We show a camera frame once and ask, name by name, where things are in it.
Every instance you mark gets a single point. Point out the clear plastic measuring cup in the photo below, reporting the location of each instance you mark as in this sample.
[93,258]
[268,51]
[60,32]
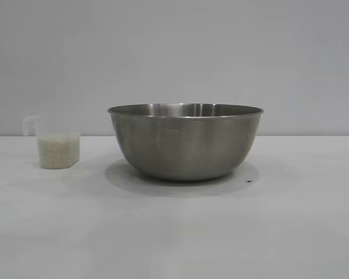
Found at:
[58,125]

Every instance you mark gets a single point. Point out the stainless steel mixing bowl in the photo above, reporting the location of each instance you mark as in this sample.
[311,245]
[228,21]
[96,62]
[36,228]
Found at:
[186,145]

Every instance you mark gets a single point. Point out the white uncooked rice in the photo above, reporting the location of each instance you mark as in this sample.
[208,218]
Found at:
[59,151]

